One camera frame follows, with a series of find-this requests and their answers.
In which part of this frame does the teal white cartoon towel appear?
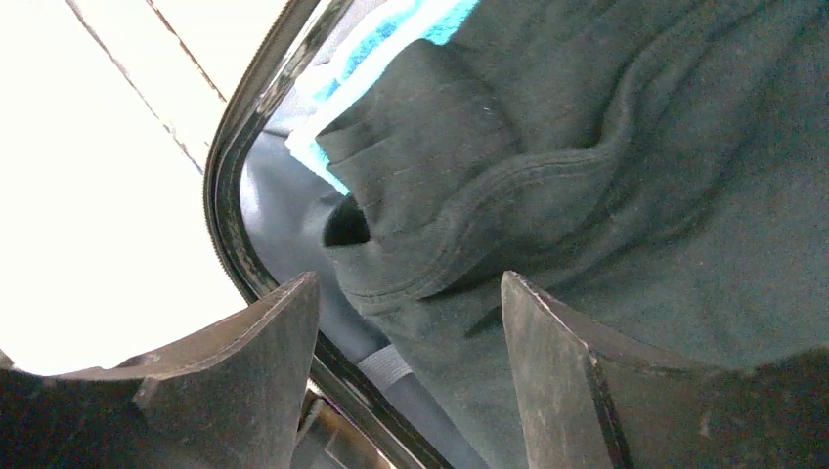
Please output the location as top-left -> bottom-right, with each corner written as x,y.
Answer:
266,1 -> 477,194

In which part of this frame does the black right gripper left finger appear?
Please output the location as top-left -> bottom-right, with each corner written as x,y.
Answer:
1,273 -> 320,468

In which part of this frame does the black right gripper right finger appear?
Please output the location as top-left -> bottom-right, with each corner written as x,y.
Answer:
501,272 -> 828,468

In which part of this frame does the blue fish print suitcase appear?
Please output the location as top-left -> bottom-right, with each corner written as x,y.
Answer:
203,1 -> 483,468

